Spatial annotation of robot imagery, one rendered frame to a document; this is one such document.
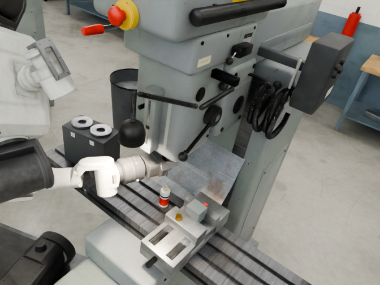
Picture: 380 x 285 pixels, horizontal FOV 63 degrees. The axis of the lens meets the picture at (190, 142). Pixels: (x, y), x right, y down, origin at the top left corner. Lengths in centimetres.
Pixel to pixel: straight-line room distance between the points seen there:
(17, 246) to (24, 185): 100
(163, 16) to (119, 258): 90
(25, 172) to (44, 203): 194
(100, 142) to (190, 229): 52
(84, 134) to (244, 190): 76
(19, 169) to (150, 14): 44
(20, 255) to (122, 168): 85
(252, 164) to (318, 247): 153
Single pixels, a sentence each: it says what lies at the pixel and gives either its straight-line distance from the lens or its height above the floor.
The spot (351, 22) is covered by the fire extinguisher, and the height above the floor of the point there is 119.
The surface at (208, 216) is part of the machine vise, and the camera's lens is 119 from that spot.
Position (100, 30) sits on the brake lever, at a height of 170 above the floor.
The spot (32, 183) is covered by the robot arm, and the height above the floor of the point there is 141.
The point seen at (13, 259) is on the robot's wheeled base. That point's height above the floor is 57.
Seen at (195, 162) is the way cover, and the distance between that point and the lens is 150.
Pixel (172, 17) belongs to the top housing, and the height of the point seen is 178.
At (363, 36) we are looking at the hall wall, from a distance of 503.
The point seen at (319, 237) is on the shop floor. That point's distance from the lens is 290.
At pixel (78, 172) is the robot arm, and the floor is 126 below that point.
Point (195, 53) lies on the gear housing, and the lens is 77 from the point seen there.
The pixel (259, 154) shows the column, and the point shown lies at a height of 119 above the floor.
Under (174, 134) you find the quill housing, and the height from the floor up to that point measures 143.
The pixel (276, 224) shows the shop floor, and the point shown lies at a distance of 280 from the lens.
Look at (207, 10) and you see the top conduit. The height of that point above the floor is 180.
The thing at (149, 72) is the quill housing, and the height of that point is 158.
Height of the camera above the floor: 194
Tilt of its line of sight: 35 degrees down
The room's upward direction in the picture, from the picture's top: 11 degrees clockwise
